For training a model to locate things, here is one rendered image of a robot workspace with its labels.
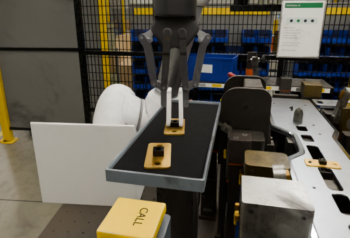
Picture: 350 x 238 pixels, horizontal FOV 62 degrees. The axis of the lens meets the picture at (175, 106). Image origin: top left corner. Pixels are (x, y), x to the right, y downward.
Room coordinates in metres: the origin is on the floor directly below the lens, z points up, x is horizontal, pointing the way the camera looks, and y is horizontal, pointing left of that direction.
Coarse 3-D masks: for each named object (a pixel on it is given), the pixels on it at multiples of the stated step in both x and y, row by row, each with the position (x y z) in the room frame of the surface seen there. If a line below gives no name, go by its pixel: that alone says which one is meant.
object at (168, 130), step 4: (172, 120) 0.54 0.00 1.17; (176, 120) 0.54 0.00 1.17; (184, 120) 0.56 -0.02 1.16; (172, 124) 0.52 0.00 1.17; (176, 124) 0.52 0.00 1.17; (184, 124) 0.54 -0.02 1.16; (168, 128) 0.52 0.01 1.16; (172, 128) 0.52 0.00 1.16; (176, 128) 0.52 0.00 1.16; (180, 128) 0.52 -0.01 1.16; (164, 132) 0.50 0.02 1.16; (168, 132) 0.50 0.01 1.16; (172, 132) 0.50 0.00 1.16; (176, 132) 0.50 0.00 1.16; (180, 132) 0.50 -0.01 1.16
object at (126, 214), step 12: (120, 204) 0.29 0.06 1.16; (132, 204) 0.29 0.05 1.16; (144, 204) 0.29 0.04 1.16; (156, 204) 0.29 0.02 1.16; (108, 216) 0.27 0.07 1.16; (120, 216) 0.27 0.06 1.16; (132, 216) 0.27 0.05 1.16; (144, 216) 0.27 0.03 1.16; (156, 216) 0.27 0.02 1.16; (108, 228) 0.25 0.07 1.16; (120, 228) 0.25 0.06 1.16; (132, 228) 0.25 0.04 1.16; (144, 228) 0.25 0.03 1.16; (156, 228) 0.25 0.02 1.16
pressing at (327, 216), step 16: (272, 112) 1.10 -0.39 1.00; (288, 112) 1.10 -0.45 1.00; (304, 112) 1.10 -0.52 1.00; (320, 112) 1.11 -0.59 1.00; (272, 128) 0.95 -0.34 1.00; (288, 128) 0.93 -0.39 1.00; (320, 128) 0.93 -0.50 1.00; (304, 144) 0.80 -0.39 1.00; (320, 144) 0.80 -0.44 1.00; (336, 144) 0.80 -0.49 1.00; (336, 160) 0.70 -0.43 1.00; (304, 176) 0.62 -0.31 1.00; (320, 176) 0.62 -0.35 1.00; (336, 176) 0.62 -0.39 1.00; (320, 192) 0.55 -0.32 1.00; (336, 192) 0.55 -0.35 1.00; (320, 208) 0.49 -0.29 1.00; (336, 208) 0.49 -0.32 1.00; (320, 224) 0.45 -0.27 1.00; (336, 224) 0.45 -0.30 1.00
